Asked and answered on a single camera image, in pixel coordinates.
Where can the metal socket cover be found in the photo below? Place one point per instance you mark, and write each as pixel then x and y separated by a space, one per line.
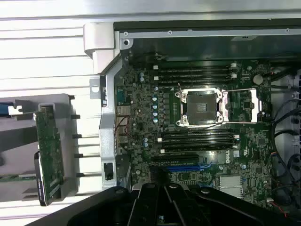
pixel 255 106

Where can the hard disk blue caddy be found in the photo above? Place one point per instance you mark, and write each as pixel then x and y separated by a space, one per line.
pixel 4 108

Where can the CPU socket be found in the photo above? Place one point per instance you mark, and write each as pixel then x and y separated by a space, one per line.
pixel 200 106

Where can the RAM slot black clips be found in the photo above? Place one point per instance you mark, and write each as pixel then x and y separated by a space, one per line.
pixel 197 146
pixel 192 83
pixel 197 134
pixel 192 73

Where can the black expansion slot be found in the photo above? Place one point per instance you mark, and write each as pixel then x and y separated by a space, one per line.
pixel 176 157

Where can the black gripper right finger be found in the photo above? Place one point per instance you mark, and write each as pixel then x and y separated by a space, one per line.
pixel 211 207

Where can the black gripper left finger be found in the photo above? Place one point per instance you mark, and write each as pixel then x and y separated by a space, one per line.
pixel 105 207

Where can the blue expansion slot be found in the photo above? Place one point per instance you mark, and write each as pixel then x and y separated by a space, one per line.
pixel 183 168

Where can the RAM slot white clips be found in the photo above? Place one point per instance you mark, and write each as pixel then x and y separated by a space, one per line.
pixel 192 77
pixel 160 140
pixel 188 151
pixel 192 69

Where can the open dark PC case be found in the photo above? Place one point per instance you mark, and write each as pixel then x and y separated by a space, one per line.
pixel 108 141

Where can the round coin battery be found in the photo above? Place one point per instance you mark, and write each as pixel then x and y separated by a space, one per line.
pixel 258 79

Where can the silver finned heat sink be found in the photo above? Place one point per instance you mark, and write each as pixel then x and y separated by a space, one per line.
pixel 230 186

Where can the green motherboard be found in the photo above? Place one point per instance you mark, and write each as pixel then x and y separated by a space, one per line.
pixel 254 141

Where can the grey parts rack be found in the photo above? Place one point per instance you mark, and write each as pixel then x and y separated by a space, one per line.
pixel 65 103

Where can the green RAM stick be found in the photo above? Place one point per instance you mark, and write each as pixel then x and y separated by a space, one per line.
pixel 9 178

